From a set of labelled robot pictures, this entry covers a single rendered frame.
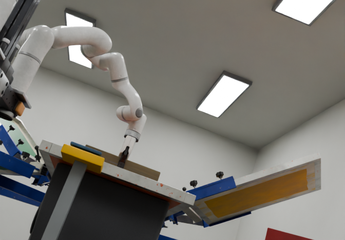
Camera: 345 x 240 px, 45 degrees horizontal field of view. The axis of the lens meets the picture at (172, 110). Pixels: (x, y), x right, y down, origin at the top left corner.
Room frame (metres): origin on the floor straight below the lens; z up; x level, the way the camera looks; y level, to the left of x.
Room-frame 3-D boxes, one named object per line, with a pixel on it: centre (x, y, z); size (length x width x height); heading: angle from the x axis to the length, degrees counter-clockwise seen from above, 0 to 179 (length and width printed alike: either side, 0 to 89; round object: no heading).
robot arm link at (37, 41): (1.57, 0.62, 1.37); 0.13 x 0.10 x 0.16; 42
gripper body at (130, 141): (1.99, 0.15, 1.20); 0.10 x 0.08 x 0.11; 4
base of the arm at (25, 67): (1.57, 0.63, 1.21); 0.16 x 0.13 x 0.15; 91
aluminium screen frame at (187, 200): (1.88, 0.14, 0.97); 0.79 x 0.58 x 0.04; 4
